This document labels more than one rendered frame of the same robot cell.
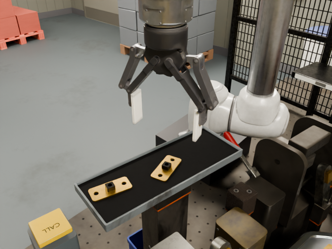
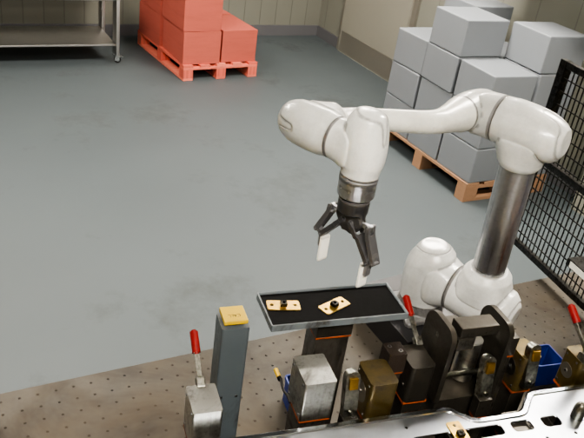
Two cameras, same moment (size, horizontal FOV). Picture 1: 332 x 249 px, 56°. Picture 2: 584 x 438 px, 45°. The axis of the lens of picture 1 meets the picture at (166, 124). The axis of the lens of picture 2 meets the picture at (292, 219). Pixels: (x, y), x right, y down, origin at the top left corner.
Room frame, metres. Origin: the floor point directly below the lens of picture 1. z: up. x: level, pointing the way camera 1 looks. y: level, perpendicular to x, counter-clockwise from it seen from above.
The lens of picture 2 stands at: (-0.92, -0.27, 2.21)
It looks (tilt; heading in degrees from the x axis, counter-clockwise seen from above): 29 degrees down; 16
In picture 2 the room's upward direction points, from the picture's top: 9 degrees clockwise
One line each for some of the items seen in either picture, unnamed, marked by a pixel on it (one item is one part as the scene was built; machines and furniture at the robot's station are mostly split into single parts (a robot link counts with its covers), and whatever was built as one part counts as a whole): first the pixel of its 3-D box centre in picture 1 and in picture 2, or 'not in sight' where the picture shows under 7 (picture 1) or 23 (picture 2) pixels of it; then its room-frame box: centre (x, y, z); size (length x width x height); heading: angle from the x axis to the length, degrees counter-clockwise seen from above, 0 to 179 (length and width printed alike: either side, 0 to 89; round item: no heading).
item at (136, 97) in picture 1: (136, 106); (323, 247); (0.56, 0.06, 1.30); 0.03 x 0.01 x 0.07; 152
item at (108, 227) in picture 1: (164, 168); (332, 305); (0.54, 0.00, 1.16); 0.37 x 0.14 x 0.02; 128
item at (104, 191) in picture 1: (110, 186); (283, 303); (0.47, 0.11, 1.17); 0.08 x 0.04 x 0.01; 119
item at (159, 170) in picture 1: (166, 166); (334, 304); (0.53, 0.00, 1.17); 0.08 x 0.04 x 0.01; 153
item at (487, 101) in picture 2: not in sight; (479, 109); (1.06, -0.20, 1.58); 0.18 x 0.14 x 0.13; 160
